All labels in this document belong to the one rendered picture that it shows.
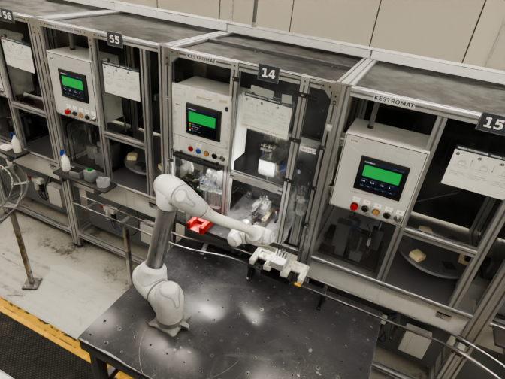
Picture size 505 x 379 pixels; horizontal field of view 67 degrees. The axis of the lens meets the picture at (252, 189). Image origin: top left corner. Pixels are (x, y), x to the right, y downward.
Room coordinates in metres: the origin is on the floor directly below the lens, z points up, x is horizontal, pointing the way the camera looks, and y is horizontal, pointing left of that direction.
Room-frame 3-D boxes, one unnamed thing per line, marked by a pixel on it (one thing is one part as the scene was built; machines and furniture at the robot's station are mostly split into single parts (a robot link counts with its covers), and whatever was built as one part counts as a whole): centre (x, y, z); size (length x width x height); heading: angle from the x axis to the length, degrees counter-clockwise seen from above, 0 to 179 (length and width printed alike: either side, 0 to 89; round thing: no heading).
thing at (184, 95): (2.33, 0.33, 1.60); 0.42 x 0.29 x 0.46; 68
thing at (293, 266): (1.84, -0.23, 0.84); 0.36 x 0.14 x 0.10; 68
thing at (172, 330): (1.46, 0.37, 0.71); 0.22 x 0.18 x 0.06; 68
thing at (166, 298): (1.47, 0.40, 0.85); 0.18 x 0.16 x 0.22; 49
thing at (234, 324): (1.50, -0.03, 0.66); 1.50 x 1.06 x 0.04; 68
